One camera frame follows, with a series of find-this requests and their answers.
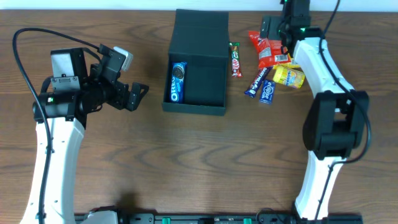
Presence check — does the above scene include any red snack bag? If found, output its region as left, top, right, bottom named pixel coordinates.
left=248, top=30, right=292, bottom=69

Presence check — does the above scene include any blue Oreo cookie pack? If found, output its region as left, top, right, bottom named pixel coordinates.
left=170, top=62, right=187, bottom=103

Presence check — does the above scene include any black box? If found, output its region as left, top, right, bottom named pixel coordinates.
left=162, top=9, right=229, bottom=116

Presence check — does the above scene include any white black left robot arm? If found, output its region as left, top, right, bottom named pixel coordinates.
left=21, top=45, right=149, bottom=223

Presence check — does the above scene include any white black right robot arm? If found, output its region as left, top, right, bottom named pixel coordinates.
left=260, top=13, right=371, bottom=223

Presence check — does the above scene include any blue Eclipse mint pack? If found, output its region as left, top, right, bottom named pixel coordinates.
left=259, top=80, right=275, bottom=104

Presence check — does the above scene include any yellow snack bag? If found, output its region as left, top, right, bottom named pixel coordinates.
left=272, top=58, right=300, bottom=70

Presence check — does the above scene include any yellow Mentos gum bottle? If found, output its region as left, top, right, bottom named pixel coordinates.
left=272, top=66, right=305, bottom=89

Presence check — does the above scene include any purple Dairy Milk bar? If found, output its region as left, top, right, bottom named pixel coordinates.
left=244, top=67, right=273, bottom=98

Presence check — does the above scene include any KitKat chocolate bar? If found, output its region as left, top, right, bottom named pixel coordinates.
left=229, top=42, right=243, bottom=78

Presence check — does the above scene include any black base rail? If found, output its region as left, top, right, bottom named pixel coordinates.
left=74, top=212, right=364, bottom=224

